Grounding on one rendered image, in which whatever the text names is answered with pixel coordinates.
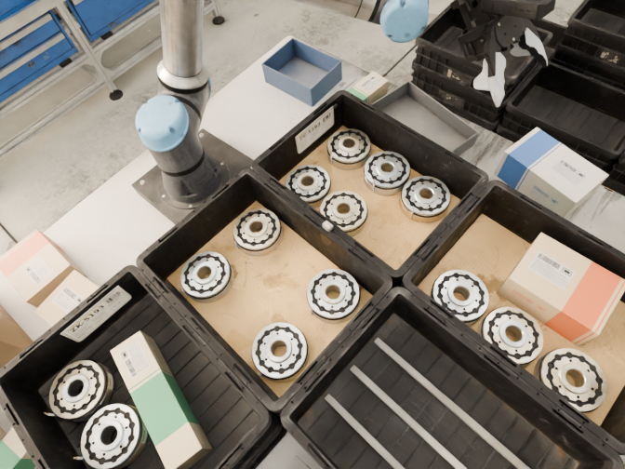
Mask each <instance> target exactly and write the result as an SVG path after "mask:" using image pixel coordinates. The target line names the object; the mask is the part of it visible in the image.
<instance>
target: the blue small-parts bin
mask: <svg viewBox="0 0 625 469"><path fill-rule="evenodd" d="M261 66H262V70H263V74H264V78H265V82H266V83H268V84H270V85H272V86H273V87H276V88H278V89H280V90H282V91H284V92H285V93H286V94H288V95H290V96H292V97H294V98H296V99H298V100H299V101H302V102H304V103H306V104H308V105H310V106H311V107H313V106H314V105H315V104H316V103H317V102H318V101H320V100H321V99H322V98H323V97H324V96H325V95H326V94H327V93H328V92H329V91H330V90H331V89H332V88H333V87H334V86H335V85H337V84H338V83H339V82H340V81H341V80H342V63H341V60H339V59H337V58H335V57H333V56H330V55H328V54H326V53H325V52H323V51H321V50H319V49H316V48H314V47H311V46H309V45H307V44H305V43H302V42H300V41H299V40H297V39H295V38H291V39H290V40H289V41H288V42H286V43H285V44H284V45H283V46H282V47H280V48H279V49H278V50H277V51H275V52H274V53H273V54H272V55H271V56H270V57H269V58H268V59H267V60H266V61H264V62H263V63H262V64H261Z"/></svg>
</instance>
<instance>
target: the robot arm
mask: <svg viewBox="0 0 625 469"><path fill-rule="evenodd" d="M292 1H296V2H299V3H302V4H305V5H309V6H312V7H319V8H322V9H325V10H328V11H332V12H335V13H339V14H342V15H345V16H349V17H352V18H356V19H358V20H365V21H369V22H372V23H375V24H378V25H380V27H381V29H382V31H383V32H384V34H385V35H386V36H387V37H388V38H389V39H390V40H392V41H393V42H396V43H406V42H409V41H412V40H414V39H415V38H417V37H418V36H419V35H421V33H422V32H423V31H424V29H425V28H426V26H427V23H428V18H429V0H292ZM159 2H160V16H161V31H162V45H163V59H162V60H161V61H160V62H159V64H158V66H157V78H158V92H157V95H156V97H154V98H152V99H150V100H148V103H147V104H145V103H144V104H143V105H142V106H141V107H140V109H139V110H138V112H137V115H136V121H135V123H136V129H137V131H138V133H139V135H140V139H141V141H142V142H143V143H144V145H145V146H146V147H147V148H148V150H149V151H150V153H151V155H152V156H153V158H154V160H155V162H156V163H157V165H158V166H159V167H160V169H161V171H162V178H163V184H164V188H165V190H166V192H167V194H168V195H169V196H170V197H171V198H172V199H174V200H176V201H178V202H182V203H192V202H196V201H199V200H202V199H204V198H206V197H207V196H209V195H210V194H212V193H213V192H214V191H215V190H216V189H217V187H218V186H219V183H220V180H221V171H220V169H219V165H218V163H217V162H216V161H215V160H214V159H213V158H212V157H211V156H210V155H209V154H208V153H206V152H205V151H204V149H203V147H202V144H201V142H200V141H199V139H198V131H199V128H200V125H201V122H202V119H203V115H204V112H205V109H206V104H207V102H208V100H209V97H210V93H211V82H210V78H209V76H208V71H207V68H206V66H205V65H204V64H203V63H202V57H203V22H204V0H159ZM555 2H556V0H455V1H453V2H452V3H450V5H451V7H452V9H453V10H455V9H457V8H459V10H460V13H461V15H462V17H463V19H464V21H465V24H466V26H467V29H465V30H464V31H463V32H462V35H461V36H459V37H458V41H459V45H460V47H461V49H462V52H463V54H464V56H465V59H466V61H467V62H468V63H469V62H472V61H475V60H476V61H479V60H484V62H483V71H482V72H481V73H480V74H479V75H478V76H477V77H476V78H475V79H474V81H473V87H474V88H475V89H477V90H488V91H490V92H491V96H492V99H493V102H494V103H495V105H496V107H500V105H501V103H502V101H503V99H504V97H505V91H504V84H505V79H504V70H505V67H506V59H505V58H504V56H503V55H502V54H501V53H500V51H502V52H504V51H507V50H509V49H510V44H513V45H514V48H513V49H512V50H511V51H510V53H511V54H512V55H513V56H516V57H521V56H532V57H535V58H536V60H537V61H538V63H539V64H540V65H542V66H543V67H544V68H545V67H547V66H548V61H547V56H546V53H545V50H544V46H543V45H542V43H541V41H540V36H539V34H538V32H537V30H536V29H535V27H534V25H533V24H532V22H531V21H530V20H541V19H542V18H544V17H545V16H546V15H548V14H549V13H551V12H552V11H553V10H554V7H555ZM464 43H465V45H466V48H467V49H468V51H469V54H470V56H469V57H468V56H467V54H466V51H465V49H464V46H463V45H462V44H464Z"/></svg>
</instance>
